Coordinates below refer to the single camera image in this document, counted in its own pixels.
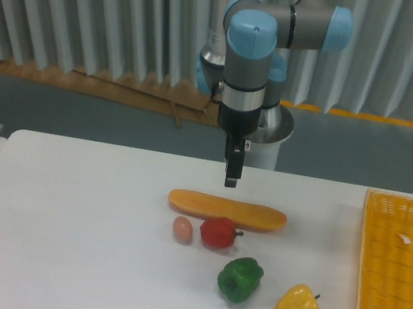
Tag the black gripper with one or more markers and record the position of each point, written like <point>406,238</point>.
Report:
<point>239,123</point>

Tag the red bell pepper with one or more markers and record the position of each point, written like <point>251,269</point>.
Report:
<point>219,233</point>

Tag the long orange bread loaf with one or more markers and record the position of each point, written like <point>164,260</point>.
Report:
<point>248,216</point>

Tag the green bell pepper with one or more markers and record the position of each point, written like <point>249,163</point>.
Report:
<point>239,279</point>

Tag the brown cardboard sheet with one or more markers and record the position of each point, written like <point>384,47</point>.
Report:
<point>182,102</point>

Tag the white paper tag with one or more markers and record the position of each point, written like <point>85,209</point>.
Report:
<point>406,240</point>

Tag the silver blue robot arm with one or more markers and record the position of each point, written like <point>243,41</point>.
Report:
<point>240,69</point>

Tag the brown egg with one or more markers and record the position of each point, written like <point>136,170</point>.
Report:
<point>182,230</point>

